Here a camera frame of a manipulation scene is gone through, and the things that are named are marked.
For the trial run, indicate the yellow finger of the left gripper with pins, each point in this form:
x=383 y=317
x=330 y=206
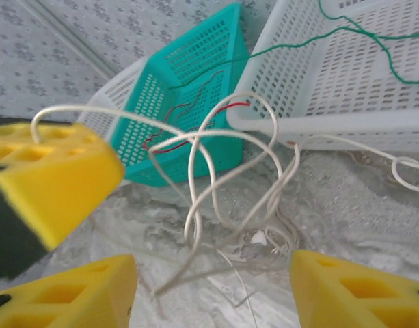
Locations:
x=69 y=131
x=58 y=194

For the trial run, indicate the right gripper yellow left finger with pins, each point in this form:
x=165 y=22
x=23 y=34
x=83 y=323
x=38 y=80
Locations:
x=93 y=300

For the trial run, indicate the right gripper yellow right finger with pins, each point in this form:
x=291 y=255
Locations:
x=332 y=300

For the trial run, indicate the white perforated plastic basket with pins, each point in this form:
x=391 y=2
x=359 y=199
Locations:
x=120 y=89
x=332 y=119

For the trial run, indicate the teal perforated plastic basket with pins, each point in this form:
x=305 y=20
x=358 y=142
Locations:
x=209 y=160

